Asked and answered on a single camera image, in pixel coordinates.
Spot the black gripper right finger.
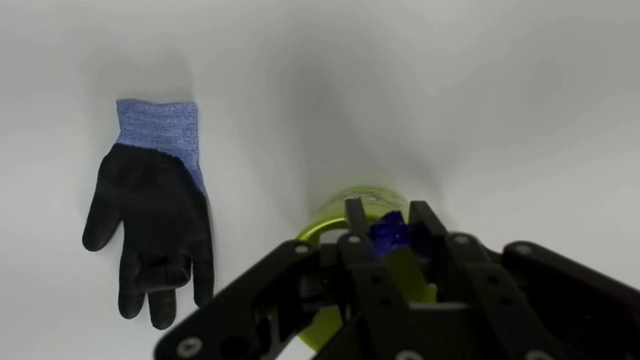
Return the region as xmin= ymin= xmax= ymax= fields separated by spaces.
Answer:
xmin=407 ymin=199 xmax=640 ymax=360

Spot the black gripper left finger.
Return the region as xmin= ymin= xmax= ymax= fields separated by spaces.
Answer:
xmin=154 ymin=196 xmax=411 ymax=360

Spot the lime green mug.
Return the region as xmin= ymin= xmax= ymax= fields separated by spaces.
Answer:
xmin=294 ymin=185 xmax=443 ymax=353

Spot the black glove with blue cuff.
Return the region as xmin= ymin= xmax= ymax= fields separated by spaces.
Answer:
xmin=81 ymin=99 xmax=217 ymax=332

